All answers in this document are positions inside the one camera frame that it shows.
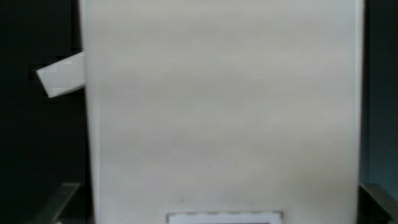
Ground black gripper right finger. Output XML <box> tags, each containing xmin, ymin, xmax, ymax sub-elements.
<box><xmin>356</xmin><ymin>183</ymin><xmax>398</xmax><ymax>224</ymax></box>

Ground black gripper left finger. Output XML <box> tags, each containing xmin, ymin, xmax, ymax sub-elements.
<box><xmin>28</xmin><ymin>183</ymin><xmax>92</xmax><ymax>224</ymax></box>

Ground white cabinet body box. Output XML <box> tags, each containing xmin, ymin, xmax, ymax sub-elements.
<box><xmin>37</xmin><ymin>53</ymin><xmax>85</xmax><ymax>98</ymax></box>

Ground white cabinet top with knob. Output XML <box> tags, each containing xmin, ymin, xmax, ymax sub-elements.
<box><xmin>83</xmin><ymin>0</ymin><xmax>363</xmax><ymax>224</ymax></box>

